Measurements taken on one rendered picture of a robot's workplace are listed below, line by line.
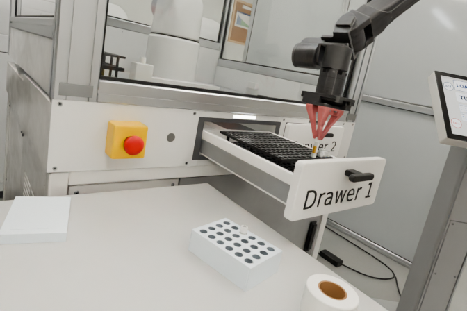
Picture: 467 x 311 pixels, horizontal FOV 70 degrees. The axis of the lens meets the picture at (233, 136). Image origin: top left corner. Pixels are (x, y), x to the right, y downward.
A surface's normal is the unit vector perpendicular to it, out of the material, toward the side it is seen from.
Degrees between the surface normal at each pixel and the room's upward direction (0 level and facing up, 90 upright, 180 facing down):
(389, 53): 90
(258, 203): 90
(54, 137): 90
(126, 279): 0
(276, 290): 0
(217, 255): 90
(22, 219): 0
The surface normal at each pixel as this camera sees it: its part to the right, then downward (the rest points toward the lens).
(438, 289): 0.00, 0.21
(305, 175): 0.60, 0.27
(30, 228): 0.18, -0.96
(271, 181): -0.78, -0.02
